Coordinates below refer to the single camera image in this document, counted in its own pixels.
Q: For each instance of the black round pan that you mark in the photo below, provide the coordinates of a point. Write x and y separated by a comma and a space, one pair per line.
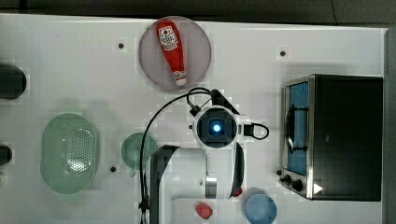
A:
13, 82

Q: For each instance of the silver black toaster oven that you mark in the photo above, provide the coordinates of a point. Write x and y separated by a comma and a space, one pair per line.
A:
333, 138

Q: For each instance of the red toy fruit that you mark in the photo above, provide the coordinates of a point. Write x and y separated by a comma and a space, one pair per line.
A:
204, 210

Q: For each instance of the toy strawberry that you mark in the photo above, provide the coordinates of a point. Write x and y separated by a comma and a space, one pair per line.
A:
237, 193

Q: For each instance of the green perforated colander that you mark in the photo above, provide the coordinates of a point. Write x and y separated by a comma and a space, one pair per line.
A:
69, 153

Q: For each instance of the red plush ketchup bottle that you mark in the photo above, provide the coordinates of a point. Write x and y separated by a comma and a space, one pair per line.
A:
171, 45

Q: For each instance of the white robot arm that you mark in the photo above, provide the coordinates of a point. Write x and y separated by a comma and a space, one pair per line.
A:
213, 170

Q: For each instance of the blue small bowl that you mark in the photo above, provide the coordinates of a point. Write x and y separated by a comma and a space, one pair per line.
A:
260, 209

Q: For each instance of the green cup with handle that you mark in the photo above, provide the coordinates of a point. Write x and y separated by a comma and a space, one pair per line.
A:
130, 151

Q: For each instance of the grey round plate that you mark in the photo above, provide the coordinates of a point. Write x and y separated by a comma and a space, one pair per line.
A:
197, 54

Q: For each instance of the black cylindrical pot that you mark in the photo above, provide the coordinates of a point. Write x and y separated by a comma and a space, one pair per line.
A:
5, 154

